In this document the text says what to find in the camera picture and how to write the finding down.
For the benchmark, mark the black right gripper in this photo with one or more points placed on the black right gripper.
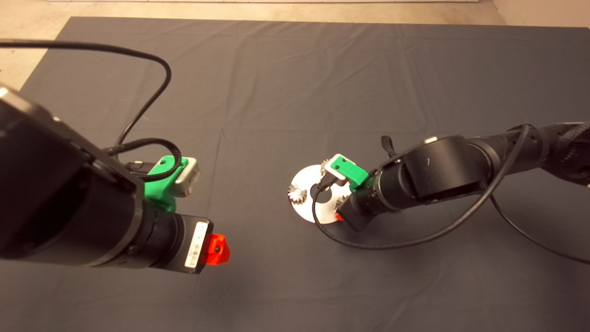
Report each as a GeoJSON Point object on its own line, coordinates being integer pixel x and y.
{"type": "Point", "coordinates": [360, 213]}

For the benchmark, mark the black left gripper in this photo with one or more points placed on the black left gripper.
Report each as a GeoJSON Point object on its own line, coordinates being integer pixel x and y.
{"type": "Point", "coordinates": [190, 245]}

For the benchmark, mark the small dark steel gear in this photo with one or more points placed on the small dark steel gear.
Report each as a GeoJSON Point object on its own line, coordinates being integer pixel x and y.
{"type": "Point", "coordinates": [342, 202]}

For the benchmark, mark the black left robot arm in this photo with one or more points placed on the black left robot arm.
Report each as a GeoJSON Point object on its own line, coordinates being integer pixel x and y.
{"type": "Point", "coordinates": [55, 198]}

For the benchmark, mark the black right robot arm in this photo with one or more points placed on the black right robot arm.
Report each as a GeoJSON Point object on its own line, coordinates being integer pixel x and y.
{"type": "Point", "coordinates": [442, 173]}

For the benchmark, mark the round metal plate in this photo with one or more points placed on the round metal plate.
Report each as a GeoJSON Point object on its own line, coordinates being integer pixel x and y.
{"type": "Point", "coordinates": [304, 214]}

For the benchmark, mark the dark grey table cloth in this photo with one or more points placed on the dark grey table cloth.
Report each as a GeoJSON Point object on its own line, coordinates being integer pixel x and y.
{"type": "Point", "coordinates": [295, 92]}

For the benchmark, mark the green right camera mount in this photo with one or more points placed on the green right camera mount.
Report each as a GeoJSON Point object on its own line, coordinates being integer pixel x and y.
{"type": "Point", "coordinates": [355, 176]}

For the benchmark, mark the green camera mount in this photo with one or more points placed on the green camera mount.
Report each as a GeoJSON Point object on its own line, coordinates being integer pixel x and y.
{"type": "Point", "coordinates": [355, 176]}
{"type": "Point", "coordinates": [163, 189]}

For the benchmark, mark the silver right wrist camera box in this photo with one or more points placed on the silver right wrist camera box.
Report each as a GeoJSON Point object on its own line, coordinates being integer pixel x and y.
{"type": "Point", "coordinates": [328, 171]}

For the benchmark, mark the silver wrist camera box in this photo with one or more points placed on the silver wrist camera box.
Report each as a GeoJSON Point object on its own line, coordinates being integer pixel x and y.
{"type": "Point", "coordinates": [190, 177]}
{"type": "Point", "coordinates": [328, 171]}

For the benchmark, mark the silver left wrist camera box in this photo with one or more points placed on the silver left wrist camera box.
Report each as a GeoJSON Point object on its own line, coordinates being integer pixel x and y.
{"type": "Point", "coordinates": [190, 177]}

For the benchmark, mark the green left camera mount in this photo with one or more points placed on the green left camera mount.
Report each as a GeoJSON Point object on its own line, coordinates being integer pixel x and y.
{"type": "Point", "coordinates": [163, 189]}

